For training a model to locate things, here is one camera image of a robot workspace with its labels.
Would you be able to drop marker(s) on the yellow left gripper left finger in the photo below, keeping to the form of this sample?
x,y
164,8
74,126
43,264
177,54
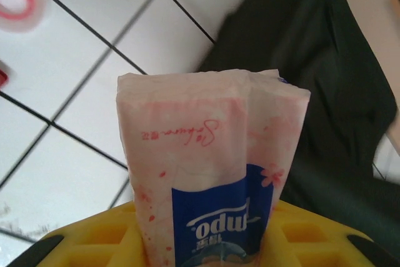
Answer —
x,y
93,242

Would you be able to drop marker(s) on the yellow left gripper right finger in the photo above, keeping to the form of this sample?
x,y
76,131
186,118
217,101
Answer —
x,y
337,254

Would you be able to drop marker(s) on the pink and blue tissue pack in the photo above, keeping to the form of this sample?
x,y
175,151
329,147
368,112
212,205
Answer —
x,y
203,123

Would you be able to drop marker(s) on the dark red wallet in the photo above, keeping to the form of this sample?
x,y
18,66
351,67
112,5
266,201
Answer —
x,y
2,76

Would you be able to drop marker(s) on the black backpack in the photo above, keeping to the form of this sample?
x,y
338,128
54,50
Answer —
x,y
312,45

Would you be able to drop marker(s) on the pink tape roll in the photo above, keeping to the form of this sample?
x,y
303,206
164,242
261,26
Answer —
x,y
15,16

